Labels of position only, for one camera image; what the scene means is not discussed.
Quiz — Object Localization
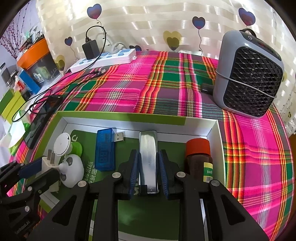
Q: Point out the white wall charger plug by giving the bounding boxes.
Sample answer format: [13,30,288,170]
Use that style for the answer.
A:
[40,149,61,200]

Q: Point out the silver metal lighter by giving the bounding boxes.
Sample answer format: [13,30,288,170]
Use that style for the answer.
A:
[138,131,159,196]

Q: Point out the blue USB tester dongle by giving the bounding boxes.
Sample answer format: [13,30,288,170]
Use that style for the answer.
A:
[94,128,124,172]

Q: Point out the white panda-shaped gadget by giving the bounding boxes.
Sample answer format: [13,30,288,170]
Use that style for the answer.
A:
[59,154,84,188]

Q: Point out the white tissue pack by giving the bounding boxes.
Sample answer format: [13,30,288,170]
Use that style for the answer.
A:
[1,110,31,156]

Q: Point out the white round disc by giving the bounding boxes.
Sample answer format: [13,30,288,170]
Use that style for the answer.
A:
[54,133,72,157]

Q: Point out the green and white tray box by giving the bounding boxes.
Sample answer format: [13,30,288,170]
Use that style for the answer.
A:
[32,111,226,240]

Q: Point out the plaid pink green tablecloth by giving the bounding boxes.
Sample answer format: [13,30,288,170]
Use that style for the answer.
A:
[52,51,295,240]

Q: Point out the brown bottle red cap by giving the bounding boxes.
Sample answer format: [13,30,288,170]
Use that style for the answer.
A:
[184,138,213,183]

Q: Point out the lime green boxes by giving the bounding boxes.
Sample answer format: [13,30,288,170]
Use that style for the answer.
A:
[0,89,25,124]

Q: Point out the black smartphone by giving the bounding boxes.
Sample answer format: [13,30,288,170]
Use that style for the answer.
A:
[24,95,63,149]

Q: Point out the blue small box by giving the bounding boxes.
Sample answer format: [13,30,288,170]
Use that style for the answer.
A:
[18,70,41,94]

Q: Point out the glass jar with lid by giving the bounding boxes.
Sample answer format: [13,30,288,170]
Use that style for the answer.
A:
[1,62,16,86]

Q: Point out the orange and black box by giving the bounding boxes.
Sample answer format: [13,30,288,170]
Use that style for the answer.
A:
[16,38,60,87]

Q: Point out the purple dried flower branches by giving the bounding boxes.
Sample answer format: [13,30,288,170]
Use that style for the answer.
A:
[1,1,32,59]

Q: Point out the small black plug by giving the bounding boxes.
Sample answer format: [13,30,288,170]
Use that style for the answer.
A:
[201,83,214,95]

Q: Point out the white power strip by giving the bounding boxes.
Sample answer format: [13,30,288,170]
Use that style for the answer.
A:
[68,49,137,73]

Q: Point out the black power adapter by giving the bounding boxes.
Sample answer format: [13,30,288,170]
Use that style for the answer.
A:
[82,40,100,60]

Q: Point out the grey portable heater fan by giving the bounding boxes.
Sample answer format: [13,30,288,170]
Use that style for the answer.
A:
[213,28,285,118]

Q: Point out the heart-pattern white curtain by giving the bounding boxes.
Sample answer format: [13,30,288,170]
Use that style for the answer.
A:
[35,1,295,135]

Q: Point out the black charging cable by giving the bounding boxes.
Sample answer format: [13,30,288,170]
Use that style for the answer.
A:
[11,24,108,123]

